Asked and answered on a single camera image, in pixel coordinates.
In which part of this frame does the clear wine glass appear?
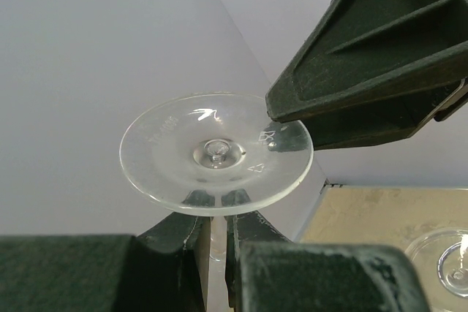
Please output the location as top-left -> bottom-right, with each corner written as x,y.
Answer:
119,93 -> 314,261

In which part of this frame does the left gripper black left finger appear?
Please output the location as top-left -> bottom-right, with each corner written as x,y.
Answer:
1,213 -> 210,311

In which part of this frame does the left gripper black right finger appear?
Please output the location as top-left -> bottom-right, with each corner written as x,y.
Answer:
225,211 -> 430,311

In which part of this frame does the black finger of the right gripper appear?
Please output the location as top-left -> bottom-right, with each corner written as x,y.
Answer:
265,0 -> 467,150

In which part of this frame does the clear champagne flute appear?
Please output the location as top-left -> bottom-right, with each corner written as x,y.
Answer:
405,228 -> 467,308

